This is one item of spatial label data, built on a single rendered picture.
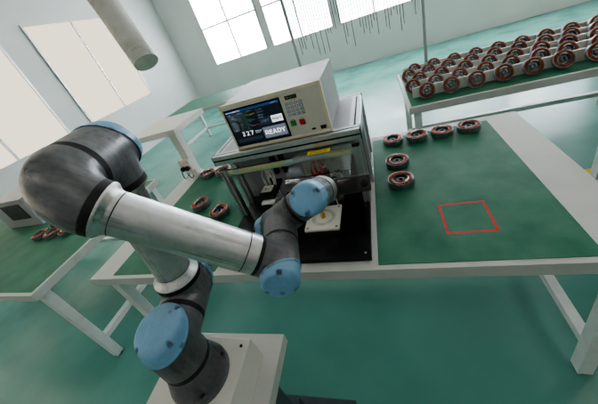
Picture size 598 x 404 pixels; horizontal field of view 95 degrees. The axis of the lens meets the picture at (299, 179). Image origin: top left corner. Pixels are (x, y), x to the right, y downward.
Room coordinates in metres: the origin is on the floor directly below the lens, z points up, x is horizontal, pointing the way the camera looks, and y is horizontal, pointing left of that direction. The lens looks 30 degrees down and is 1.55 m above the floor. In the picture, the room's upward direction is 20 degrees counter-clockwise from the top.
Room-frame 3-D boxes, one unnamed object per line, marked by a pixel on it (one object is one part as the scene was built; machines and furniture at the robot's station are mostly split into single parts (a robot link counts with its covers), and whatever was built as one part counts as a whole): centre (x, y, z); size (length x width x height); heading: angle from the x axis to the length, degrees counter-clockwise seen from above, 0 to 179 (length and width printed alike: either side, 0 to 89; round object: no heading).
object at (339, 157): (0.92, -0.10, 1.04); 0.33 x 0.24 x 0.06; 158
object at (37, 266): (2.07, 2.19, 0.38); 1.85 x 1.10 x 0.75; 68
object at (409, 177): (1.01, -0.44, 0.77); 0.11 x 0.11 x 0.04
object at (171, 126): (1.86, 0.69, 0.98); 0.37 x 0.35 x 0.46; 68
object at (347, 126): (1.28, -0.05, 1.09); 0.68 x 0.44 x 0.05; 68
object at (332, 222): (0.94, -0.04, 0.78); 0.15 x 0.15 x 0.01; 68
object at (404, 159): (1.17, -0.50, 0.77); 0.11 x 0.11 x 0.04
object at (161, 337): (0.43, 0.41, 1.02); 0.13 x 0.12 x 0.14; 173
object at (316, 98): (1.28, -0.07, 1.22); 0.44 x 0.39 x 0.20; 68
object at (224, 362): (0.42, 0.41, 0.90); 0.15 x 0.15 x 0.10
